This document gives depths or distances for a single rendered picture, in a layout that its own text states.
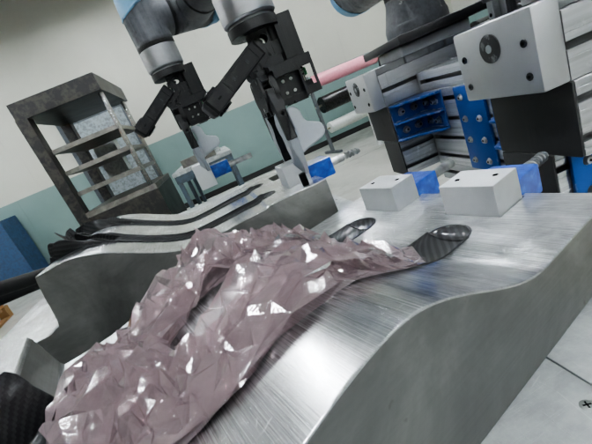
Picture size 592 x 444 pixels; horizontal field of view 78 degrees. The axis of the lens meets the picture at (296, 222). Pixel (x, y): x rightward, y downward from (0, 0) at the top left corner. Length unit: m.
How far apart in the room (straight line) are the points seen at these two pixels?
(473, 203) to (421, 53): 0.69
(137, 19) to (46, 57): 6.76
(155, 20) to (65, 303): 0.54
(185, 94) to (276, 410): 0.72
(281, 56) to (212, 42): 6.67
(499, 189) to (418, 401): 0.19
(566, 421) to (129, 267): 0.44
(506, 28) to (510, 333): 0.36
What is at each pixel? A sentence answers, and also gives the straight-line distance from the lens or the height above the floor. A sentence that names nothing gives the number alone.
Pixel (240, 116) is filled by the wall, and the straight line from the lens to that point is 7.06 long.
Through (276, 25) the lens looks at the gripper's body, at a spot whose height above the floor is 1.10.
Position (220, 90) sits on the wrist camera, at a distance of 0.52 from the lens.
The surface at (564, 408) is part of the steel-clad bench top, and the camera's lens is 0.26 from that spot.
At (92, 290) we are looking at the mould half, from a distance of 0.52.
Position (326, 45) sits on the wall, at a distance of 7.54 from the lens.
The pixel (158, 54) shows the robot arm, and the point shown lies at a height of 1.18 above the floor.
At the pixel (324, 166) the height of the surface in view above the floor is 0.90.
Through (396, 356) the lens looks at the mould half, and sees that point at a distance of 0.17.
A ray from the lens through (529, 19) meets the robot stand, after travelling 0.49.
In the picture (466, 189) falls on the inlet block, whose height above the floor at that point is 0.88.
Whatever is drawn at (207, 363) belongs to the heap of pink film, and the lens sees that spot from 0.21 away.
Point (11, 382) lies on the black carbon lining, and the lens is 0.31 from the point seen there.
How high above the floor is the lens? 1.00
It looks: 17 degrees down
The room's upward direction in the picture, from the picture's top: 23 degrees counter-clockwise
